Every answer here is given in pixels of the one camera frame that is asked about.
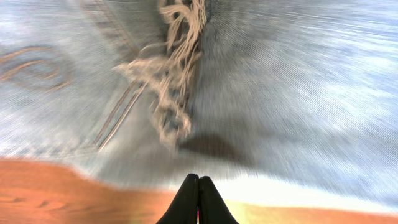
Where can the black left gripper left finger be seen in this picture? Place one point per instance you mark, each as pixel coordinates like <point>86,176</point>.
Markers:
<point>184,206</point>

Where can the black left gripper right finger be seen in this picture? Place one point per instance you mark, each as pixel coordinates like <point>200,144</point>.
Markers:
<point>211,207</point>

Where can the light blue denim jeans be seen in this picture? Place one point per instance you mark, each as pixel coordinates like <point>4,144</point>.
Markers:
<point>294,102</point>

